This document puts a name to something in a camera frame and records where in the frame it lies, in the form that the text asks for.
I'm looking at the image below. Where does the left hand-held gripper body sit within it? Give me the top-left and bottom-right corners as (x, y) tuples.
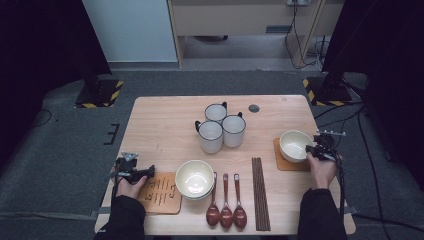
(114, 151), (140, 184)

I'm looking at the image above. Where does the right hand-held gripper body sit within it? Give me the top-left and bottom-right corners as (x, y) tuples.
(314, 129), (347, 163)

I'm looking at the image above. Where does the cream ceramic bowl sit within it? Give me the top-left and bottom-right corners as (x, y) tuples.
(174, 159), (215, 199)
(279, 129), (315, 164)
(178, 186), (215, 201)

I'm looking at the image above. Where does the brown wooden coaster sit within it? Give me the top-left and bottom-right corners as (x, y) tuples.
(138, 172), (183, 215)
(273, 137), (312, 172)

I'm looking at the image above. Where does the dark red wooden spoon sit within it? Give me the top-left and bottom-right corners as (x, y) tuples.
(232, 173), (248, 230)
(205, 171), (221, 228)
(219, 172), (234, 230)

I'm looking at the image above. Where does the person's right hand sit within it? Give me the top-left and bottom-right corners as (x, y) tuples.
(306, 152), (340, 191)

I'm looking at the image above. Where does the person's left hand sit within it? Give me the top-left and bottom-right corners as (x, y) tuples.
(114, 175), (149, 200)

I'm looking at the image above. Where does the black yellow striped stand base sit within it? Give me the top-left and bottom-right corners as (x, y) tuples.
(73, 74), (124, 110)
(301, 74), (354, 108)

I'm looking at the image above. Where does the row of brown wooden chopsticks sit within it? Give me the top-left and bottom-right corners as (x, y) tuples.
(251, 157), (272, 232)

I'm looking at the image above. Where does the dark curtain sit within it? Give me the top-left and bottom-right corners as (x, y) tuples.
(321, 0), (424, 191)
(0, 0), (113, 171)

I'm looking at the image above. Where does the white cabinet panel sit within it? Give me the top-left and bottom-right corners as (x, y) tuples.
(80, 0), (178, 63)

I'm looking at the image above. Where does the dark object under desk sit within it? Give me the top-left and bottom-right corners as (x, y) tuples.
(194, 34), (230, 43)

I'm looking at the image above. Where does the light wooden desk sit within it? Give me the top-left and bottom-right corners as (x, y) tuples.
(166, 0), (346, 69)

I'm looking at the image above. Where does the left hand-held gripper cable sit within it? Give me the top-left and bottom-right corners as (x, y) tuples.
(111, 164), (121, 201)

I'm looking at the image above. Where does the hand-held gripper cable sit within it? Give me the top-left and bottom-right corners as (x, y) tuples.
(111, 164), (121, 201)
(333, 156), (348, 221)

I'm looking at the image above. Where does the right hand-held gripper cable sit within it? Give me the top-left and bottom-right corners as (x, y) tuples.
(333, 156), (348, 221)

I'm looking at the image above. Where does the long black floor cable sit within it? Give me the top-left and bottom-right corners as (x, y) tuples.
(356, 106), (388, 240)

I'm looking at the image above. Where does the white ribbed mug black handle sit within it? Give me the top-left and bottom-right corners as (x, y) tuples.
(194, 119), (224, 155)
(221, 111), (247, 149)
(204, 101), (229, 125)

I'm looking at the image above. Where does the black hanging cable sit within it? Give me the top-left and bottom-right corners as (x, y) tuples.
(284, 3), (323, 71)
(313, 34), (331, 68)

